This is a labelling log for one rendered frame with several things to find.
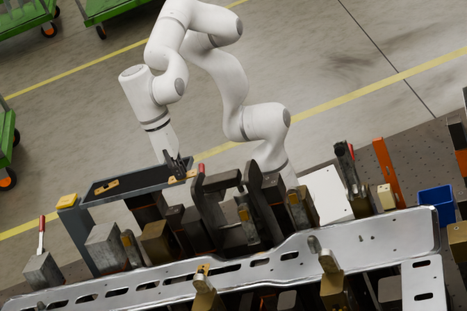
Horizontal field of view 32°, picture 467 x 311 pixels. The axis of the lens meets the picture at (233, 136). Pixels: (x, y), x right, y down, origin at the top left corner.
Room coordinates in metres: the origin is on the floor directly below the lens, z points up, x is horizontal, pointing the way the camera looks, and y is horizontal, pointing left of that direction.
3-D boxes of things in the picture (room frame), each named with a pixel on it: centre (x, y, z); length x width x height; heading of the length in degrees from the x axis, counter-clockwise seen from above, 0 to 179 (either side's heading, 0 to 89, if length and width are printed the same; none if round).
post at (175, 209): (2.21, 0.25, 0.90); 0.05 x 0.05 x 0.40; 70
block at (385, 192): (1.90, -0.32, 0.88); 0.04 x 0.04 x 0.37; 70
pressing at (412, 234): (1.97, 0.26, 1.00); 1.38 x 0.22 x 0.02; 70
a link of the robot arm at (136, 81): (2.04, 0.17, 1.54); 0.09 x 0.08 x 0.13; 60
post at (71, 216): (2.45, 0.58, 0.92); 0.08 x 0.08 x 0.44; 70
